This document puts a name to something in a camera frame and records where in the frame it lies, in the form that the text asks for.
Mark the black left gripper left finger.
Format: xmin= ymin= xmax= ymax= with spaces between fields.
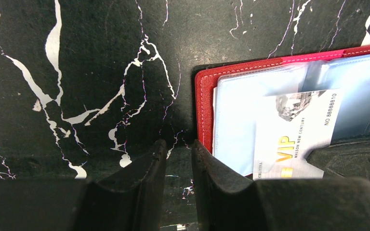
xmin=0 ymin=140 xmax=167 ymax=231

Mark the red leather card holder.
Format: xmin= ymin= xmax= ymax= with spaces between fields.
xmin=195 ymin=45 xmax=370 ymax=176

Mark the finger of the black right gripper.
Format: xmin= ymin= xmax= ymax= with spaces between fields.
xmin=306 ymin=134 xmax=370 ymax=181

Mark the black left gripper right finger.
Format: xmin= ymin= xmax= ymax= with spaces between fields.
xmin=191 ymin=140 xmax=370 ymax=231

